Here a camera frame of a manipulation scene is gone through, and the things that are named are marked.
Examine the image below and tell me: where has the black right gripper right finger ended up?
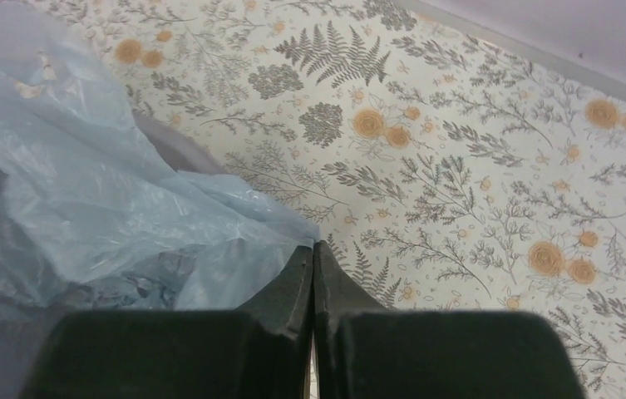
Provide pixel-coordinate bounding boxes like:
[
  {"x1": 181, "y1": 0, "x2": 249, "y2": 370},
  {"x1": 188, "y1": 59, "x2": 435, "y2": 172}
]
[{"x1": 313, "y1": 241, "x2": 584, "y2": 398}]

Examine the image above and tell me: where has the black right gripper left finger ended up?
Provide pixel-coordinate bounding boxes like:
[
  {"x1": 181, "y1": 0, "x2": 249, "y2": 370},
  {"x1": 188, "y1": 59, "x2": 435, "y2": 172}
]
[{"x1": 20, "y1": 247, "x2": 313, "y2": 398}]

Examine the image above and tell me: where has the light blue plastic trash bag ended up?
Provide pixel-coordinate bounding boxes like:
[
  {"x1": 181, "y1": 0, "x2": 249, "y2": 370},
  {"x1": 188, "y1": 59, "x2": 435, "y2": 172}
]
[{"x1": 0, "y1": 2, "x2": 320, "y2": 332}]

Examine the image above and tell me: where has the floral patterned table mat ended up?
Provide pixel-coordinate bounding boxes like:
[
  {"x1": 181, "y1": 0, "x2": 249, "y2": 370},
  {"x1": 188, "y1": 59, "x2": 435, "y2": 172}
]
[{"x1": 35, "y1": 1, "x2": 626, "y2": 398}]

